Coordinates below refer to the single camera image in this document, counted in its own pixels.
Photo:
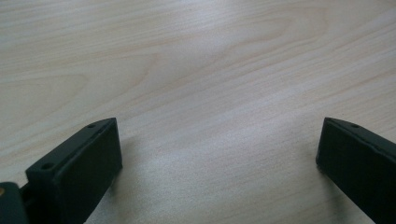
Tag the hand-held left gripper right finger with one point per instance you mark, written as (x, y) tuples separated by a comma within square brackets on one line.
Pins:
[(361, 168)]

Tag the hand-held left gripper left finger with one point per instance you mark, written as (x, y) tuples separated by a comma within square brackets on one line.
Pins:
[(77, 168)]

